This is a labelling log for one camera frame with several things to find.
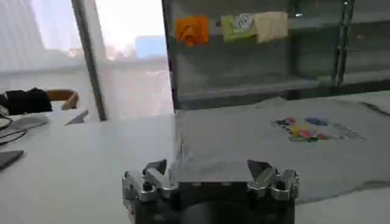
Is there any metal rack with hanging cloths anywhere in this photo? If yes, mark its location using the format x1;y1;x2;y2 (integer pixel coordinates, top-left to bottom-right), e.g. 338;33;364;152
161;0;390;111

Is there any white desk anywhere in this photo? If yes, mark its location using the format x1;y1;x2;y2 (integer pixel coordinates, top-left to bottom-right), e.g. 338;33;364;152
0;102;90;135

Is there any dark window frame post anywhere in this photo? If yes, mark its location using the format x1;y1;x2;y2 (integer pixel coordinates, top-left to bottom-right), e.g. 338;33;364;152
71;0;108;122

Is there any dark grey laptop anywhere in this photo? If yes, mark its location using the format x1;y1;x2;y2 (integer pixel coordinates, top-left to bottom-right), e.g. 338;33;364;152
0;149;25;170

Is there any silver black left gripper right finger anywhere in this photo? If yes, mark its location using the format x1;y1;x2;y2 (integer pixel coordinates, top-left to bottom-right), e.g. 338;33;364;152
246;158;301;203

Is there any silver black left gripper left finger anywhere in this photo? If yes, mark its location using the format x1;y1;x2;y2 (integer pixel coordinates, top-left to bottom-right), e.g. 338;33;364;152
121;158;180;211

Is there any grey printed T-shirt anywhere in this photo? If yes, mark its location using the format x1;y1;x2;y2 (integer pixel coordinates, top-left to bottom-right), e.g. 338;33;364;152
169;91;390;205

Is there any person's hand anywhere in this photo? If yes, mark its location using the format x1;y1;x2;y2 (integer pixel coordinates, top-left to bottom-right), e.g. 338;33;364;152
62;92;80;111

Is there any white computer mouse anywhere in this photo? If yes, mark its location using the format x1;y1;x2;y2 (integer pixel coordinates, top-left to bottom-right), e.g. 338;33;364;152
11;114;50;130

